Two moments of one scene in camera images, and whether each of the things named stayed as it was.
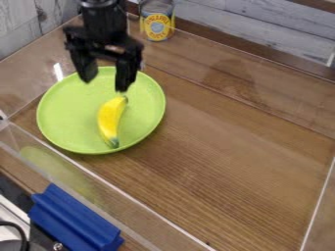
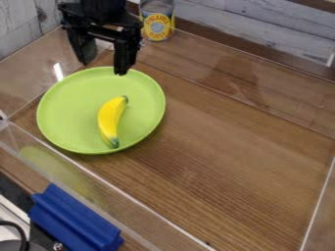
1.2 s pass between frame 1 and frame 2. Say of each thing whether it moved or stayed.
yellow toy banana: stayed
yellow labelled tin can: stayed
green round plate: stayed
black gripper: moved
